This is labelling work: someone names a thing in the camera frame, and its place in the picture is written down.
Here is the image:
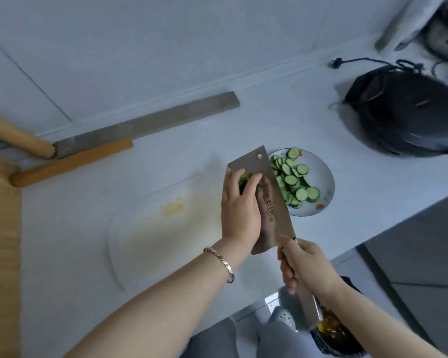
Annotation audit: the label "person's left hand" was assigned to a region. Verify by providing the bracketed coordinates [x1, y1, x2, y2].
[221, 168, 264, 256]

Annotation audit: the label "grey trousers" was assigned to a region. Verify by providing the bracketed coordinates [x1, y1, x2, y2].
[179, 317, 316, 358]

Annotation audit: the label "white floral plate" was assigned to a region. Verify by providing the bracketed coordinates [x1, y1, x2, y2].
[267, 148, 336, 217]

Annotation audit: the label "short wooden rolling pin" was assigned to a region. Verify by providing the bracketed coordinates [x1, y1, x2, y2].
[9, 137, 134, 188]

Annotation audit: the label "person's right forearm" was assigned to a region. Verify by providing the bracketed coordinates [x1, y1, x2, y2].
[317, 283, 448, 358]

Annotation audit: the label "steel cleaver knife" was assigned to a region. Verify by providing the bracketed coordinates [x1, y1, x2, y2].
[227, 145, 324, 331]

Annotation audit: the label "white spray bottle blue trigger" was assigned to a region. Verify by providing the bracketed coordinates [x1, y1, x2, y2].
[394, 0, 441, 52]

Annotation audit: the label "long grey sharpening stone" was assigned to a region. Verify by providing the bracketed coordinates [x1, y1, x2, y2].
[54, 91, 241, 160]

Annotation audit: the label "white perforated slipper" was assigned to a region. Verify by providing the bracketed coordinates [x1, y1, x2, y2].
[267, 305, 299, 334]

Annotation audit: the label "black trash bag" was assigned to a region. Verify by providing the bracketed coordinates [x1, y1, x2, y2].
[310, 275, 368, 358]

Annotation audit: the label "black electric baking pan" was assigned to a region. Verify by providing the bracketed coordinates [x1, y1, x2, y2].
[341, 66, 448, 158]

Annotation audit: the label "person's left forearm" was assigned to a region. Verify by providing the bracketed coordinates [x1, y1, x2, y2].
[65, 238, 253, 358]

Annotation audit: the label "person's right hand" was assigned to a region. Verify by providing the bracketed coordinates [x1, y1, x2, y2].
[277, 234, 344, 299]

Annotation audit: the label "pile of cucumber slices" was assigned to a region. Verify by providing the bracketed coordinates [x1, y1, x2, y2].
[269, 146, 321, 209]

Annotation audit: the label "steel rice cooker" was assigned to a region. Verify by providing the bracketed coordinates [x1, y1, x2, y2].
[422, 0, 448, 66]

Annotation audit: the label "large wooden cutting board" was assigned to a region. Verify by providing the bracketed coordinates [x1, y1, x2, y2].
[0, 149, 23, 358]

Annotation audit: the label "silver bracelet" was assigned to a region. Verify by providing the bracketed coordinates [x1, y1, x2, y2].
[203, 247, 235, 284]

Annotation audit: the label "grey flat panel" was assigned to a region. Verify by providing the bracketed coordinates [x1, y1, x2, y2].
[374, 0, 415, 53]

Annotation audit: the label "thick light wooden rolling pin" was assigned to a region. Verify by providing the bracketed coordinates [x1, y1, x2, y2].
[0, 109, 57, 160]

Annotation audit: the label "translucent plastic cutting board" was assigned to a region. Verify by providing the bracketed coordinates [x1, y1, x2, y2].
[107, 173, 232, 295]

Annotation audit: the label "black power cable with plug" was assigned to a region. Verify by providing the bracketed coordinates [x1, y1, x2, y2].
[329, 57, 425, 73]

